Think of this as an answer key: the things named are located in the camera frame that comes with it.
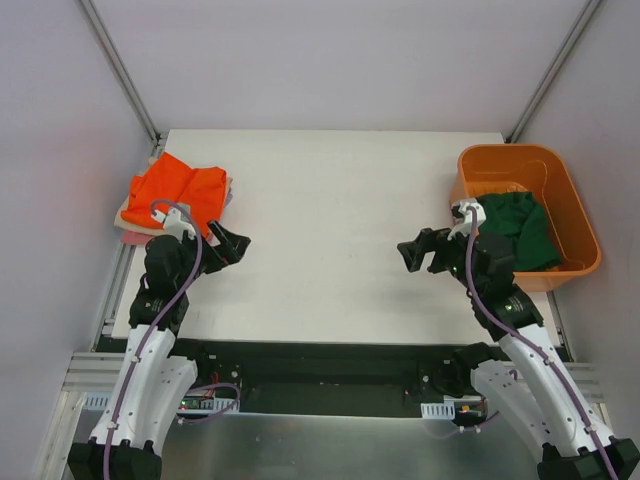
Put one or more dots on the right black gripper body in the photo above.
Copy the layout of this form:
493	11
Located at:
435	251

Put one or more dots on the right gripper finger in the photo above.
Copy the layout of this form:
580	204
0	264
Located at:
412	254
428	239

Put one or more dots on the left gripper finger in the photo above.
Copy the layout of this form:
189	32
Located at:
236	247
220	236

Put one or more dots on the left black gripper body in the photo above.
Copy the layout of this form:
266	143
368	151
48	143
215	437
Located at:
216	251

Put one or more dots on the dark green t shirt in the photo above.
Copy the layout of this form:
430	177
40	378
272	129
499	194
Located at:
520	218

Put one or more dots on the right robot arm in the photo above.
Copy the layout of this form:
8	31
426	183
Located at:
547	410

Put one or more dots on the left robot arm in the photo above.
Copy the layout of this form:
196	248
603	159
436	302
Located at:
156	375

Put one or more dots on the orange folded t shirt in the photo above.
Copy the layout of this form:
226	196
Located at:
170	195

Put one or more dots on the pink folded t shirt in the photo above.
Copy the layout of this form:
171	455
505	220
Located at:
136	238

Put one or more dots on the beige folded t shirt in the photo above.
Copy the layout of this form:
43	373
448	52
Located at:
131	220

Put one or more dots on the orange plastic basket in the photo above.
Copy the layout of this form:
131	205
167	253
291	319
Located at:
501	168

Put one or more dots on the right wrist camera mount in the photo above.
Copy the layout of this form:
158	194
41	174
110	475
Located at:
468	215

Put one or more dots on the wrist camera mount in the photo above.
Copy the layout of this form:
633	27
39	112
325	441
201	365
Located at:
468	215
175	223

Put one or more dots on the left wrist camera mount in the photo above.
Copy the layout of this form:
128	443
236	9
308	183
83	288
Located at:
175	223

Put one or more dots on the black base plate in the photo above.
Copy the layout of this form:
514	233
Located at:
334	379

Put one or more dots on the right white cable duct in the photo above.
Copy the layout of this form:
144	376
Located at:
438	411

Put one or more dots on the left aluminium frame post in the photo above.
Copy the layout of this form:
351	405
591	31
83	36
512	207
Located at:
114	60

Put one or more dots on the aluminium frame post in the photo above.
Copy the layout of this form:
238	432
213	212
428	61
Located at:
567	48
114	60

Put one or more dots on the right aluminium frame post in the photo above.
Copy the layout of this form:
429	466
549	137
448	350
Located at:
567	48

